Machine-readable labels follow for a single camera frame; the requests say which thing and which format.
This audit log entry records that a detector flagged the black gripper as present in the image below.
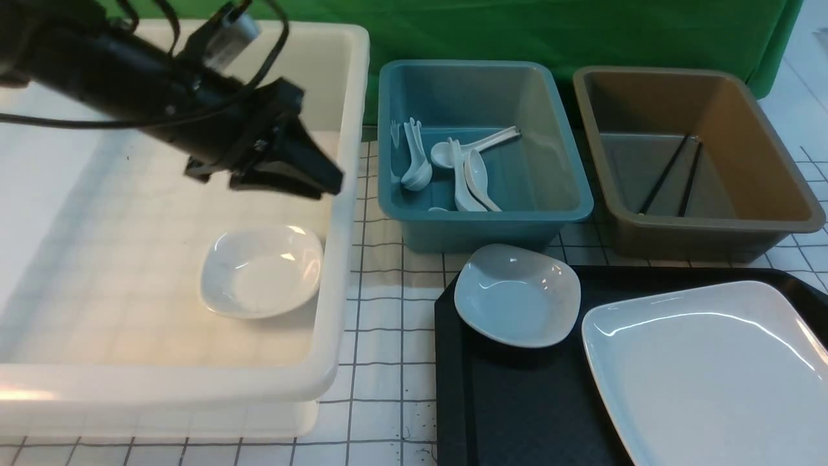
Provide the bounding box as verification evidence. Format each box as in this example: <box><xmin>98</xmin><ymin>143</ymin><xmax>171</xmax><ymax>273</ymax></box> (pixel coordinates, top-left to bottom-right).
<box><xmin>146</xmin><ymin>69</ymin><xmax>343</xmax><ymax>200</ymax></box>

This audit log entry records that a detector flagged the small white bowl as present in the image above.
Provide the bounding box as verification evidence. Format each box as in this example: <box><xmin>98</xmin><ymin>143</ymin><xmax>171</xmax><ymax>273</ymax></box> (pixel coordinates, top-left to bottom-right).
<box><xmin>453</xmin><ymin>244</ymin><xmax>582</xmax><ymax>349</ymax></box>
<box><xmin>198</xmin><ymin>224</ymin><xmax>323</xmax><ymax>320</ymax></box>

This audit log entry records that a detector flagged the white soup spoon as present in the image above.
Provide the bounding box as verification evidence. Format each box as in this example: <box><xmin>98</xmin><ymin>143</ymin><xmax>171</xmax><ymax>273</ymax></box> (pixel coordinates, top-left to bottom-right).
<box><xmin>464</xmin><ymin>150</ymin><xmax>502</xmax><ymax>212</ymax></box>

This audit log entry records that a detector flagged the black chopstick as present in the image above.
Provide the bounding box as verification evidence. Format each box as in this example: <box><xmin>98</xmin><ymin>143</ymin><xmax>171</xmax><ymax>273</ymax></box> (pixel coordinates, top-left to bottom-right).
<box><xmin>677</xmin><ymin>142</ymin><xmax>704</xmax><ymax>217</ymax></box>
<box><xmin>638</xmin><ymin>133</ymin><xmax>691</xmax><ymax>216</ymax></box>

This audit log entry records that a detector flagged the large white square plate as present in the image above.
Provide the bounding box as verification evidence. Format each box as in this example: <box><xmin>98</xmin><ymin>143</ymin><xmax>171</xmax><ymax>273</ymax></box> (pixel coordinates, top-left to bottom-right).
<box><xmin>582</xmin><ymin>281</ymin><xmax>827</xmax><ymax>465</ymax></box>

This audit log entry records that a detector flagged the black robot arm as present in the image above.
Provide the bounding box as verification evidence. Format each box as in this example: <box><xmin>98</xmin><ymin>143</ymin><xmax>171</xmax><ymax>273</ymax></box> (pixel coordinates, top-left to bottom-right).
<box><xmin>2</xmin><ymin>1</ymin><xmax>344</xmax><ymax>200</ymax></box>

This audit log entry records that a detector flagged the white fork in teal bin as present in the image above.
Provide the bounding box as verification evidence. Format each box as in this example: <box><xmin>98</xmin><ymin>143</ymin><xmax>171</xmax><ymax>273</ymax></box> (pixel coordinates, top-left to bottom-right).
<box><xmin>389</xmin><ymin>119</ymin><xmax>401</xmax><ymax>185</ymax></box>

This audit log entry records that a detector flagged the white spoon leaning left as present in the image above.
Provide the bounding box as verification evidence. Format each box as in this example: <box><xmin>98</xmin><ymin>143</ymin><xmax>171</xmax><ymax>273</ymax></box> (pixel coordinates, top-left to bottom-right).
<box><xmin>401</xmin><ymin>117</ymin><xmax>433</xmax><ymax>192</ymax></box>

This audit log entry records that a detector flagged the white spoon centre front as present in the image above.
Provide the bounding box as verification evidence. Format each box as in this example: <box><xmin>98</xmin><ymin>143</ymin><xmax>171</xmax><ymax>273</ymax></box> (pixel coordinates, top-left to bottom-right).
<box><xmin>448</xmin><ymin>138</ymin><xmax>488</xmax><ymax>212</ymax></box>

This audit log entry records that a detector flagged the large white plastic bin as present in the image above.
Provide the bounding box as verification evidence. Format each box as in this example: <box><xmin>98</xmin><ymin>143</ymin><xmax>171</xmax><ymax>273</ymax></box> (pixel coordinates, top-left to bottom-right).
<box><xmin>1</xmin><ymin>21</ymin><xmax>370</xmax><ymax>439</ymax></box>

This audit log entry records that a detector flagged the teal plastic bin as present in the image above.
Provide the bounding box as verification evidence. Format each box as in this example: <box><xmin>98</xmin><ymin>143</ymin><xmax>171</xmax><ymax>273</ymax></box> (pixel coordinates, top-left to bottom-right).
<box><xmin>377</xmin><ymin>60</ymin><xmax>594</xmax><ymax>254</ymax></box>

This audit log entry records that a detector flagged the black serving tray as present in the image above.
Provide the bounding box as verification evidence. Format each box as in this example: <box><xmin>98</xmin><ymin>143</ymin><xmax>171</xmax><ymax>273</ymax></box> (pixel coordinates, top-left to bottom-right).
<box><xmin>434</xmin><ymin>265</ymin><xmax>827</xmax><ymax>465</ymax></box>

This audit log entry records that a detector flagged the brown plastic bin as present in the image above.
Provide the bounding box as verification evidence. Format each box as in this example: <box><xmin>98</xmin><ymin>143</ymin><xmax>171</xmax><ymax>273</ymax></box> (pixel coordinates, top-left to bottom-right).
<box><xmin>572</xmin><ymin>66</ymin><xmax>826</xmax><ymax>262</ymax></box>

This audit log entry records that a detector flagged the green cloth backdrop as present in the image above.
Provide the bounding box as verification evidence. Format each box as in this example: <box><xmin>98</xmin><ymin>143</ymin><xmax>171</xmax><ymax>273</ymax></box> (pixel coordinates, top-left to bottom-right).
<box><xmin>0</xmin><ymin>0</ymin><xmax>803</xmax><ymax>127</ymax></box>

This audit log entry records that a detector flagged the black camera cable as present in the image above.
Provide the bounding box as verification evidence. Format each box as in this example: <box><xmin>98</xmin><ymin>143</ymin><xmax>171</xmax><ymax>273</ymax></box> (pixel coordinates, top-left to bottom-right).
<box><xmin>0</xmin><ymin>0</ymin><xmax>290</xmax><ymax>130</ymax></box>

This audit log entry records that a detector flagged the white spoon long handle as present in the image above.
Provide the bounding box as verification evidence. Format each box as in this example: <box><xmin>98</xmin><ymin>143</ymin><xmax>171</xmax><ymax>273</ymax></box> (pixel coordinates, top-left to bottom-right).
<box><xmin>431</xmin><ymin>126</ymin><xmax>521</xmax><ymax>170</ymax></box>

